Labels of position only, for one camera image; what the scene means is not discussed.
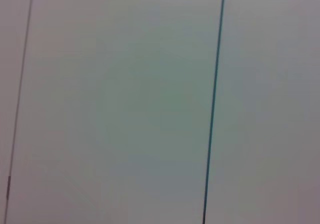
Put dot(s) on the blue wall seam strip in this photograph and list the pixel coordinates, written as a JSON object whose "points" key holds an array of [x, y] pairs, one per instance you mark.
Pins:
{"points": [[214, 103]]}

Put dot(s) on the grey wall seam line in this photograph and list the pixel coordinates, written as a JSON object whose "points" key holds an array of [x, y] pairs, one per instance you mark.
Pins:
{"points": [[19, 103]]}

